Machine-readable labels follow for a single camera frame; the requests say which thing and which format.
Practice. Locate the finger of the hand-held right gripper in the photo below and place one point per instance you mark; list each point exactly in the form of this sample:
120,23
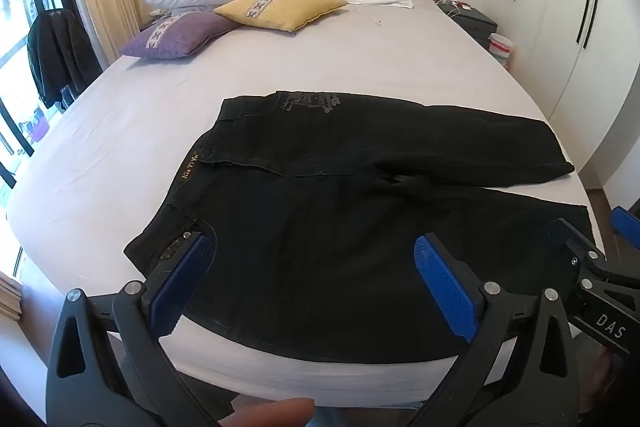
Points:
627,224
570,239

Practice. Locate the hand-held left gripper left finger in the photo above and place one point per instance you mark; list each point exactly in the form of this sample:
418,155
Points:
182,287

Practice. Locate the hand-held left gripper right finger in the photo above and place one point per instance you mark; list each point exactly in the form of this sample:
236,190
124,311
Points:
442,287

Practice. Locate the black pants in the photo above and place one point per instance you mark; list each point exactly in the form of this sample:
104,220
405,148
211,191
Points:
325,232

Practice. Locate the person's left hand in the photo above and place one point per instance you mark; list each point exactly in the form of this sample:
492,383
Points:
275,414

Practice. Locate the striped round container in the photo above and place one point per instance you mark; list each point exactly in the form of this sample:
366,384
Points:
501,52

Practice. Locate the white wardrobe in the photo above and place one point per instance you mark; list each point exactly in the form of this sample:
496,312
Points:
550,7

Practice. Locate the dark grey nightstand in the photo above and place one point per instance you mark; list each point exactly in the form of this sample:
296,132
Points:
475,24

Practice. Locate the bed with white sheet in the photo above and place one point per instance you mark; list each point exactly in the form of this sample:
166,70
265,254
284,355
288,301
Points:
350,52

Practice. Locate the purple cushion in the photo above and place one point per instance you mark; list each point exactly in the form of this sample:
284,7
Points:
200,32

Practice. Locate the black jacket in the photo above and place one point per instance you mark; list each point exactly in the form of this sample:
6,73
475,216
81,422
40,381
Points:
55,52

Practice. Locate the yellow cushion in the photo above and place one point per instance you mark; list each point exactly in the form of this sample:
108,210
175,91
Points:
300,12

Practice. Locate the window with black frame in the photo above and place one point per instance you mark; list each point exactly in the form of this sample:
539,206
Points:
15,7

